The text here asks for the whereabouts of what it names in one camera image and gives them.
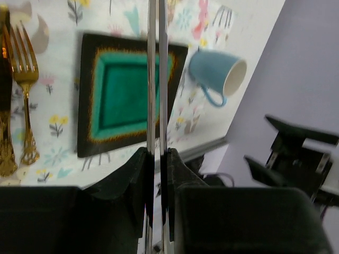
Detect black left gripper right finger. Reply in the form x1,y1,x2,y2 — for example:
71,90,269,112
167,149,333,253

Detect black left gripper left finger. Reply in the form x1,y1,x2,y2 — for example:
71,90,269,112
1,148,147,253

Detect silver serving tongs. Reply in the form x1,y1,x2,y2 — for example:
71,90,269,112
147,1,174,253

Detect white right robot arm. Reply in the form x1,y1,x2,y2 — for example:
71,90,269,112
244,114,338,214

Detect gold knife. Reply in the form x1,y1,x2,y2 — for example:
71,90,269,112
1,5,17,177

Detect green black square plate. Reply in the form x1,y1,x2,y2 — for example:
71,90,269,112
76,33,189,159

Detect blue ceramic mug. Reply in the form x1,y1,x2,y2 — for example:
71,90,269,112
188,50,247,107

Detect gold fork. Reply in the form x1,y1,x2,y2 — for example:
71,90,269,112
3,26,40,166

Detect animal print placemat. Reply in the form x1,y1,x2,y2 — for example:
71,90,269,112
6,1,284,186

